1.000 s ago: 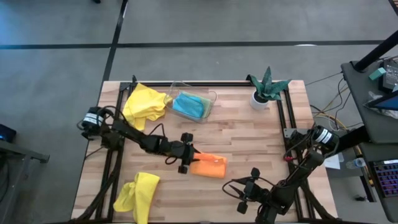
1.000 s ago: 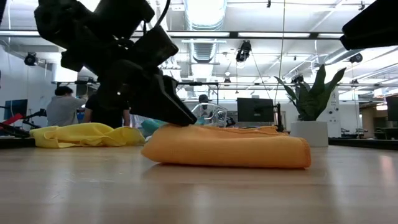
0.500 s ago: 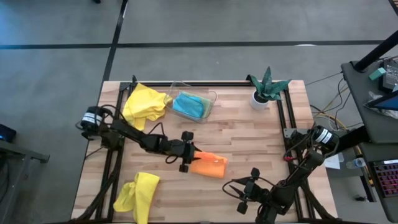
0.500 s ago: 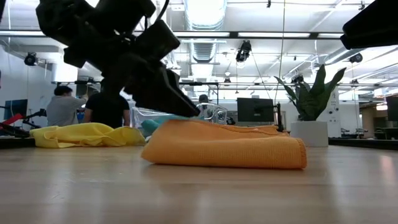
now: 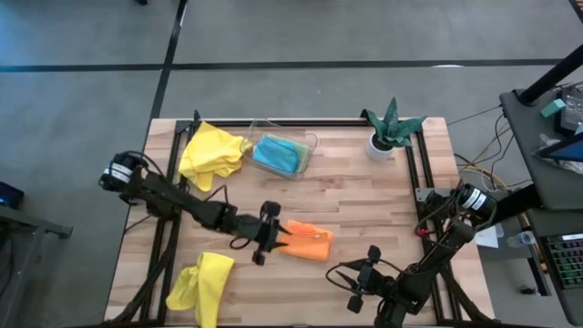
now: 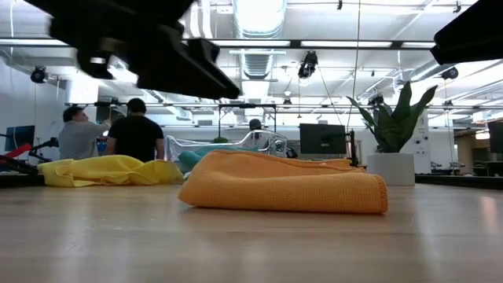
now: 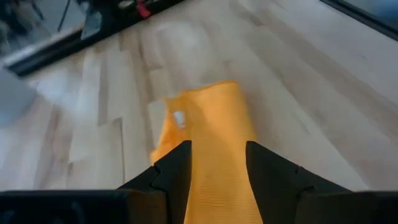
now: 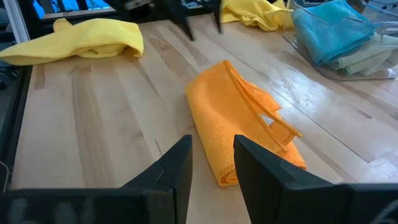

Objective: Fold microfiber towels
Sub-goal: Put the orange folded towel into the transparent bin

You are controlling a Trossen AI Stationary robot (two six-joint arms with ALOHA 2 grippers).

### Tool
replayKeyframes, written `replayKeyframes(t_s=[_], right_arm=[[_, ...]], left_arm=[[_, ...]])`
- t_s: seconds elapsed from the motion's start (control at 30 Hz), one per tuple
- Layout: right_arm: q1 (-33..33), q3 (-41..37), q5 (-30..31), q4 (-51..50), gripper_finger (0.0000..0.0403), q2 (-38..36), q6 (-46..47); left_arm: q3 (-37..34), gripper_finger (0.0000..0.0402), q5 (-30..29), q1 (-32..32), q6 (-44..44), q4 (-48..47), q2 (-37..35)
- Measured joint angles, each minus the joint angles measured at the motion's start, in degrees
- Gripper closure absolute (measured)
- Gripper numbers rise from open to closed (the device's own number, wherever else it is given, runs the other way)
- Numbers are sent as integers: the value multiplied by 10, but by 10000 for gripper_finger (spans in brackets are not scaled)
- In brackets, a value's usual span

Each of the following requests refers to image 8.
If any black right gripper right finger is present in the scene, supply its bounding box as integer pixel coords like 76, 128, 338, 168
233, 134, 398, 224

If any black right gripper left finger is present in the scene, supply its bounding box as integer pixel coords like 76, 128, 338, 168
0, 134, 193, 224

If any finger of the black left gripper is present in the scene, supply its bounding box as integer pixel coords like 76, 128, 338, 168
211, 0, 224, 35
158, 0, 195, 42

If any yellow microfiber towel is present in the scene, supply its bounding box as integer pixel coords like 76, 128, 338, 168
0, 17, 145, 67
221, 0, 295, 32

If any orange microfiber towel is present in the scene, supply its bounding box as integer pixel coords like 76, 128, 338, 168
185, 59, 308, 187

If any blue microfiber towel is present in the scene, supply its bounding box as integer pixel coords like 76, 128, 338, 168
291, 0, 379, 67

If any clear plastic bin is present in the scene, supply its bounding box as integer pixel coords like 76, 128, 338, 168
281, 0, 398, 82

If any green microfiber towel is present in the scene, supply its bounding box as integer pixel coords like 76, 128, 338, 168
329, 32, 398, 76

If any silver aluminium extrusion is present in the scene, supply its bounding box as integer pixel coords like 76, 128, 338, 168
2, 0, 30, 43

